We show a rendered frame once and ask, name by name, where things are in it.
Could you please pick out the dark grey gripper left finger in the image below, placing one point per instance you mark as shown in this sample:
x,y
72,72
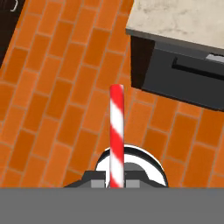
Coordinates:
x,y
94,176

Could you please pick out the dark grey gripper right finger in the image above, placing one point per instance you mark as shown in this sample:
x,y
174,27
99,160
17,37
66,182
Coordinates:
x,y
134,175

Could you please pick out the red and white striped straw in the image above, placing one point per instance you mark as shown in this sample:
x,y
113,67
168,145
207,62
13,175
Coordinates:
x,y
117,131

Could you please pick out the dark brown counter cabinet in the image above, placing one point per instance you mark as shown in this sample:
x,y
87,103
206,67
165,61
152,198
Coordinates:
x,y
141,62

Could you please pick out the round white black-rimmed object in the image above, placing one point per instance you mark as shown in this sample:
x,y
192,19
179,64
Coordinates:
x,y
151,170

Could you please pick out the dark grey appliance door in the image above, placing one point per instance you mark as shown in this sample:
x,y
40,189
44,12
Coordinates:
x,y
186,87

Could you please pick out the dark brown cupboard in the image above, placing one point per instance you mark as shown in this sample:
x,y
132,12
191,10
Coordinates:
x,y
7,32

